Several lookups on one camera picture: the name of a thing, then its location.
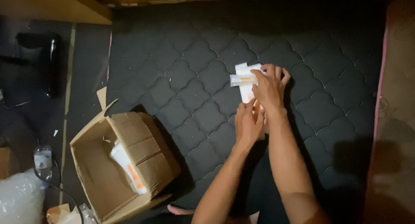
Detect clear plastic water bottle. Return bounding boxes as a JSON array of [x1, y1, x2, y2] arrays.
[[33, 145, 53, 189]]

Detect person's left hand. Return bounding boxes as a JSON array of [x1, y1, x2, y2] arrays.
[[235, 98, 265, 150]]

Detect stack of white orange packets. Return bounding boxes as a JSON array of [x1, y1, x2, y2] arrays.
[[110, 140, 148, 195]]

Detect black glossy bag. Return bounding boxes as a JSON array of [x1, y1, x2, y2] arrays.
[[0, 32, 60, 100]]

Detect black quilted mattress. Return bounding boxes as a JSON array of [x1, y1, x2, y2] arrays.
[[106, 0, 387, 224]]

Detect open brown cardboard box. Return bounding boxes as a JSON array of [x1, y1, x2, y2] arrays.
[[70, 98, 181, 224]]

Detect person's right hand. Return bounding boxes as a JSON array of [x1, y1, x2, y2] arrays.
[[251, 64, 291, 116]]

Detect crumpled plastic wrapper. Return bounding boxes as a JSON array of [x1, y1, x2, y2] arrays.
[[46, 203, 97, 224]]

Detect black cable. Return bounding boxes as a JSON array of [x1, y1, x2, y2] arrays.
[[32, 138, 85, 224]]

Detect torn cardboard scrap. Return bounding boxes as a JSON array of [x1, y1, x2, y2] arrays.
[[96, 86, 108, 111]]

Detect white paper packet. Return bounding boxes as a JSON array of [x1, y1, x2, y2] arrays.
[[235, 63, 265, 105]]

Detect clear orange syringe packet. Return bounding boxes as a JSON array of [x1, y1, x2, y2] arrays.
[[230, 74, 260, 87]]

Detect small brown cardboard carton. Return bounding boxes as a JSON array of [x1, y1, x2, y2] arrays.
[[0, 147, 15, 180]]

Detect clear plastic bag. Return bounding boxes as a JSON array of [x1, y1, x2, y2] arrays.
[[0, 168, 46, 224]]

